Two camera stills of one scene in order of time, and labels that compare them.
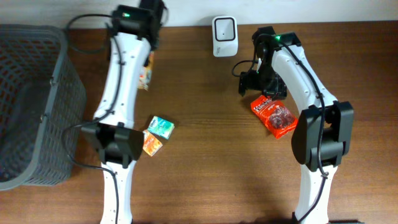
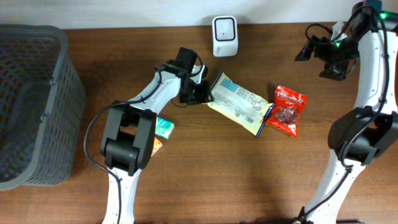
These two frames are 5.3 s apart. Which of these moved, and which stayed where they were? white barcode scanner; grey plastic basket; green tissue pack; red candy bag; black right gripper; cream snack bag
Moved: cream snack bag; black right gripper; red candy bag
Stayed: green tissue pack; white barcode scanner; grey plastic basket
